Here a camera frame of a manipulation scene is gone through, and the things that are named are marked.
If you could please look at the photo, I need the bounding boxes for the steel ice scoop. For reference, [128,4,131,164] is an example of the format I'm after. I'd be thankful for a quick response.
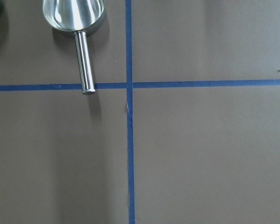
[42,0,106,95]

